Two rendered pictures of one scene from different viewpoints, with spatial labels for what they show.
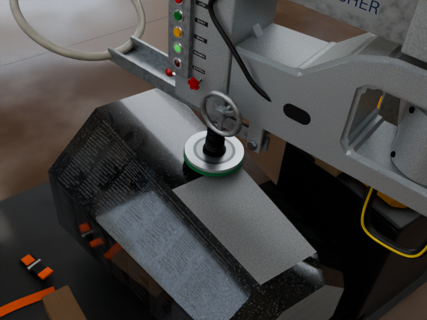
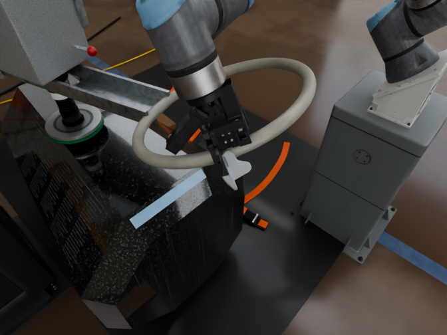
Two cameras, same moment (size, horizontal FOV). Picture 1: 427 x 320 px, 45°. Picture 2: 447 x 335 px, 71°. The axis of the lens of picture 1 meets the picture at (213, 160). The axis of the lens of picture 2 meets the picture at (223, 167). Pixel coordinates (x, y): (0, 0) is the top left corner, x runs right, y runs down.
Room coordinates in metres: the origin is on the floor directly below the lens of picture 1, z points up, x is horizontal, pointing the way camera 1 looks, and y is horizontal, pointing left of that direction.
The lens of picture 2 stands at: (2.40, 0.47, 1.68)
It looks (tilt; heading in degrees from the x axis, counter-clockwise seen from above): 48 degrees down; 173
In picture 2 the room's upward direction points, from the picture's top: straight up
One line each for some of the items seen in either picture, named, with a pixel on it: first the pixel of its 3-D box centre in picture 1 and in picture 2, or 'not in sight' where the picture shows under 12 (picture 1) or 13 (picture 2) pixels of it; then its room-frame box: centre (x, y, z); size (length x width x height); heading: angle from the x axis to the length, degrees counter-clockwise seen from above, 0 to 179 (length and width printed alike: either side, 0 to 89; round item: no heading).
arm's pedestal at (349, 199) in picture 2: not in sight; (364, 167); (1.36, 1.36, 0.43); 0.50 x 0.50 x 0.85; 41
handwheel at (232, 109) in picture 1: (228, 108); not in sight; (1.19, -0.03, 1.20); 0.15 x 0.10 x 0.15; 55
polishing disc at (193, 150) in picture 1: (214, 150); (74, 121); (1.36, 0.00, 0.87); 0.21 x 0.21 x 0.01
